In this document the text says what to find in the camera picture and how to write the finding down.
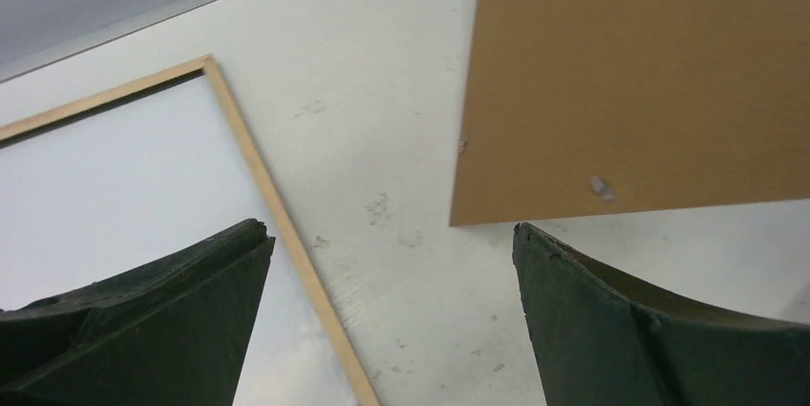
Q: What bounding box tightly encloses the brown frame backing board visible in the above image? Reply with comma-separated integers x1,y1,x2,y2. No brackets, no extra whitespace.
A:
450,0,809,225

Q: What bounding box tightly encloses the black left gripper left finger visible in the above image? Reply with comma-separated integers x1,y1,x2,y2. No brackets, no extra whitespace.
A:
1,219,275,405

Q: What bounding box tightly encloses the wooden picture frame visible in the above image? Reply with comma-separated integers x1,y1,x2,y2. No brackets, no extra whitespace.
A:
0,53,382,406

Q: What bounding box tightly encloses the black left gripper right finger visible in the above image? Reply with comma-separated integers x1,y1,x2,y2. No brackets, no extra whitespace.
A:
512,223,809,405

